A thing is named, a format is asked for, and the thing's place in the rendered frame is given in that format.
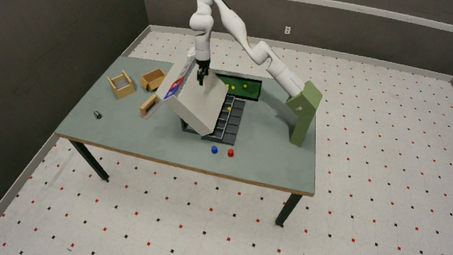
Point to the open brown cardboard box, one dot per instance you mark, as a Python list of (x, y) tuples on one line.
[(151, 76)]

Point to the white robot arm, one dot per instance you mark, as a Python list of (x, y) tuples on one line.
[(288, 80)]

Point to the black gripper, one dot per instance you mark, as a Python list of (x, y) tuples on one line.
[(203, 68)]

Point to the tan cardboard box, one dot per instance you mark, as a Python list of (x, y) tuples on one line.
[(123, 87)]

